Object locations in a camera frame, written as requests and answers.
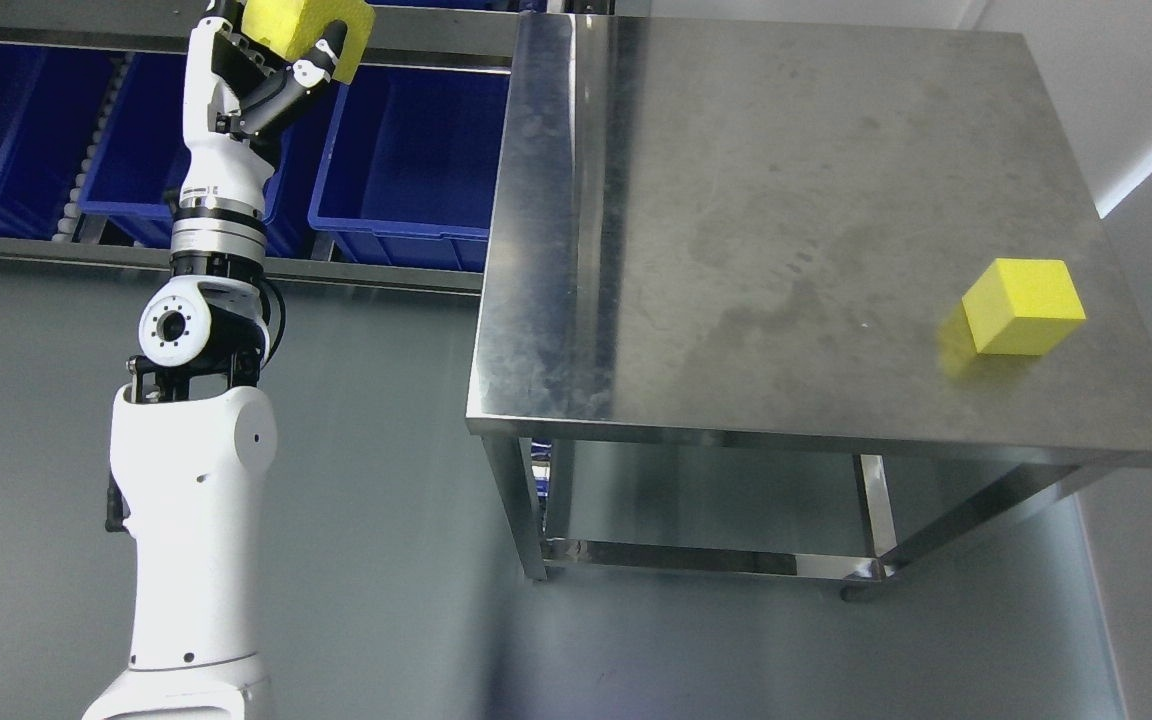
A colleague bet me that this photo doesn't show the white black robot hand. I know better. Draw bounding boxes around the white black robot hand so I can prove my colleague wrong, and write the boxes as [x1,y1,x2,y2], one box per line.
[177,1,347,219]

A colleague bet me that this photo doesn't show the yellow foam block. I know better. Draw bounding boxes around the yellow foam block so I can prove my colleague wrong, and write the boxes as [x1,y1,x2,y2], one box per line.
[241,1,378,85]
[961,258,1087,357]

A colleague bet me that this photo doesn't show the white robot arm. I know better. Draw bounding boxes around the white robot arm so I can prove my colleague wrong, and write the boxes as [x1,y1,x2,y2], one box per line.
[84,190,285,719]

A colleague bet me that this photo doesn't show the blue plastic bin centre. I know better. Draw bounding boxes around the blue plastic bin centre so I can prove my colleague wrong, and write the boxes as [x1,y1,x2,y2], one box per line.
[78,53,339,258]

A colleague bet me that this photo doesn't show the blue plastic bin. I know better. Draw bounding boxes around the blue plastic bin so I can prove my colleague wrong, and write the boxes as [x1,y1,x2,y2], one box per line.
[308,65,509,273]
[78,53,339,258]
[0,44,114,240]

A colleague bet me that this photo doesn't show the blue plastic bin right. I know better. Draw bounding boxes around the blue plastic bin right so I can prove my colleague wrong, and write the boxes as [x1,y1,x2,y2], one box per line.
[308,65,509,273]

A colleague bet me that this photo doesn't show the blue plastic bin left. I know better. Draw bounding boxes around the blue plastic bin left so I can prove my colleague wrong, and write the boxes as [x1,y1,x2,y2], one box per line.
[0,44,114,240]

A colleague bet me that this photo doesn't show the stainless steel table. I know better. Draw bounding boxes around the stainless steel table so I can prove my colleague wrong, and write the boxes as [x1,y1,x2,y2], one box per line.
[467,13,1152,600]

